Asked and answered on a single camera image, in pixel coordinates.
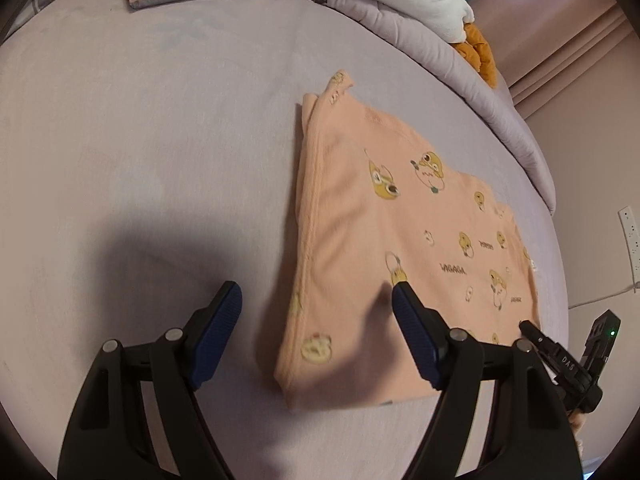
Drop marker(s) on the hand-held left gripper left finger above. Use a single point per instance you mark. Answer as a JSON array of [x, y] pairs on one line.
[[216, 335]]

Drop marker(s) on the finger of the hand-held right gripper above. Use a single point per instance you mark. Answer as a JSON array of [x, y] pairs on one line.
[[537, 337]]

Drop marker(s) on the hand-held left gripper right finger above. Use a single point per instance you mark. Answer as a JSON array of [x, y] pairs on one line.
[[416, 335]]

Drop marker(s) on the peach cartoon print garment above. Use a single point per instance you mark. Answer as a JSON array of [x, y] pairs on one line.
[[375, 260]]

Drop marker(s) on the white power strip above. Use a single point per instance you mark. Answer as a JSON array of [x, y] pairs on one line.
[[630, 237]]

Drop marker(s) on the lilac bed sheet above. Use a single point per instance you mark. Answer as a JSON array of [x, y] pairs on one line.
[[150, 135]]

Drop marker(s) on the lilac quilt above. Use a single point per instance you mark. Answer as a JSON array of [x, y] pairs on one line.
[[500, 110]]

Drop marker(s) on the orange plush toy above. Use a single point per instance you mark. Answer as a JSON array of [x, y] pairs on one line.
[[481, 52]]

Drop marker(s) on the pink curtain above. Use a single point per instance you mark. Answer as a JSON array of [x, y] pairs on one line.
[[565, 35]]

